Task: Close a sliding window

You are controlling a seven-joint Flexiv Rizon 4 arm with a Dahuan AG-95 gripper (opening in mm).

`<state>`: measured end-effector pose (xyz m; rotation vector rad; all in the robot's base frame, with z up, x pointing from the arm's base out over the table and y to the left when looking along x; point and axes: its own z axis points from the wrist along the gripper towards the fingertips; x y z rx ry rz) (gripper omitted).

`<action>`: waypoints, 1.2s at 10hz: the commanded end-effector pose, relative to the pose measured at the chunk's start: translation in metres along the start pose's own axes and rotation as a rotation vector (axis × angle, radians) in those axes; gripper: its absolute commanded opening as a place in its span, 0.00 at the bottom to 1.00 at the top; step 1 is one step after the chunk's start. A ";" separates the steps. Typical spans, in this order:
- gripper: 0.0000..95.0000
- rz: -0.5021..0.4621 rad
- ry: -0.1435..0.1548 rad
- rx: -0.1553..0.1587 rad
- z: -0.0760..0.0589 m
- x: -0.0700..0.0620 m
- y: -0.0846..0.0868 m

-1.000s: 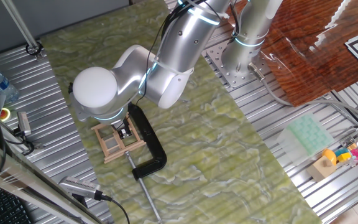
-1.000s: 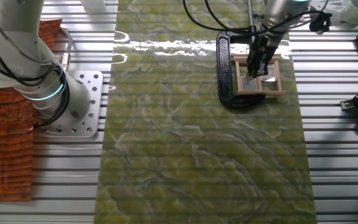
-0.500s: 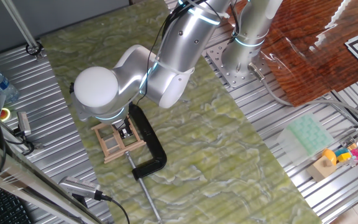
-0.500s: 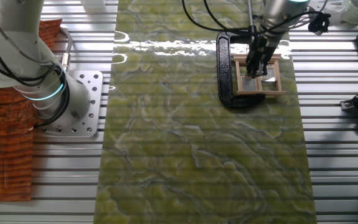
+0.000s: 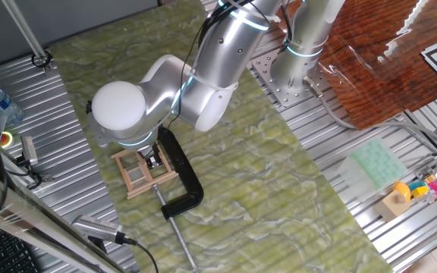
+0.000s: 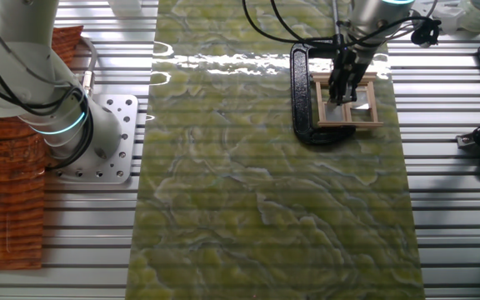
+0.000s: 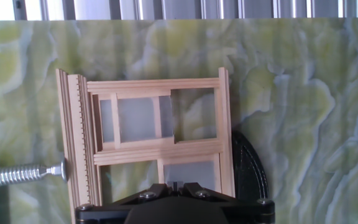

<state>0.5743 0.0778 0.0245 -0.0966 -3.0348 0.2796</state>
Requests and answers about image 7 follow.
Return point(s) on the black C-clamp with silver screw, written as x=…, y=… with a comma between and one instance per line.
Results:
x=249, y=174

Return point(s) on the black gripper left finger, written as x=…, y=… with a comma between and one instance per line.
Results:
x=154, y=194

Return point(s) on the miniature wooden sliding window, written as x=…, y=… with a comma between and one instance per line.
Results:
x=154, y=154

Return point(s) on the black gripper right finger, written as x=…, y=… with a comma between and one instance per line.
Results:
x=197, y=193

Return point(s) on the green marble pattern mat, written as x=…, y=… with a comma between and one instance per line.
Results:
x=306, y=109

